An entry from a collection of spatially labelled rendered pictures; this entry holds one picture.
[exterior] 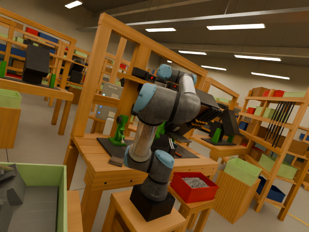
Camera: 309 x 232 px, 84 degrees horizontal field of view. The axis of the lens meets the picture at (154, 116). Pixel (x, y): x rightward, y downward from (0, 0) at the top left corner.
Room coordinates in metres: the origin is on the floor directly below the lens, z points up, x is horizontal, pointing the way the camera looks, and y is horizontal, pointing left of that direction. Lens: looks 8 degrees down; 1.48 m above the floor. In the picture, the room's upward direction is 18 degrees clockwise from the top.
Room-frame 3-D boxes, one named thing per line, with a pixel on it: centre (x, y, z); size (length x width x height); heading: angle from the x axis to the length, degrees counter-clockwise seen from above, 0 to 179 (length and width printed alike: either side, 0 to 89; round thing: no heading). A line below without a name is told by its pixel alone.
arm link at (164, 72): (1.00, 0.00, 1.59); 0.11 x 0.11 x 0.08; 2
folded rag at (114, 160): (1.16, 0.16, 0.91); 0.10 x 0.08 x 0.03; 91
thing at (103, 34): (1.96, 0.09, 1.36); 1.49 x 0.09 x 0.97; 131
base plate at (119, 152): (1.73, -0.10, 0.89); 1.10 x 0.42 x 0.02; 131
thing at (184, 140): (1.71, -0.23, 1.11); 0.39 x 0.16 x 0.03; 41
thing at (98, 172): (1.52, -0.29, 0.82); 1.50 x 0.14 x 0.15; 131
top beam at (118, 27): (1.96, 0.09, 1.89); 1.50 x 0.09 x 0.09; 131
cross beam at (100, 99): (2.01, 0.14, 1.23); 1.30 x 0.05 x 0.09; 131
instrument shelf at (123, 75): (1.93, 0.07, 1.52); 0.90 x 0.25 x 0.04; 131
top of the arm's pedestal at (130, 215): (0.89, -0.13, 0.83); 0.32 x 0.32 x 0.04; 42
